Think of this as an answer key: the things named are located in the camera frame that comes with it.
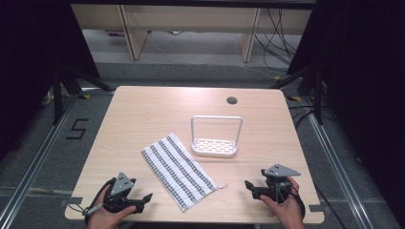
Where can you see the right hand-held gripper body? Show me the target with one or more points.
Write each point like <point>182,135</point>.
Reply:
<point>277,178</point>

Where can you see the light wooden desk frame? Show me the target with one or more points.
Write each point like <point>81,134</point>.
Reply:
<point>191,28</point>

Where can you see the striped white grey towel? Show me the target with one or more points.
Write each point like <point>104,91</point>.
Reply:
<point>180,171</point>

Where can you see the aluminium floor rail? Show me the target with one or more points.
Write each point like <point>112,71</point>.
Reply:
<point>339,171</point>
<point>35,165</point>

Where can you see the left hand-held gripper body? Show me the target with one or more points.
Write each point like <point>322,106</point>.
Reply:
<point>121,186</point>

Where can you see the person's left hand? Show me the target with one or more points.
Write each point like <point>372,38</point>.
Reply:
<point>106,216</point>

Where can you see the person's right hand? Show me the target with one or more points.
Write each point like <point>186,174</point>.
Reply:
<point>288,211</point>

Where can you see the dark curtain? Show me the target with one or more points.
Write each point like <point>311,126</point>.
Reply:
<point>363,82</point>
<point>35,63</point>

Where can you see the black metal stand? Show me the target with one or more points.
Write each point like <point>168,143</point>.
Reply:
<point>68,86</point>
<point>310,89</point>

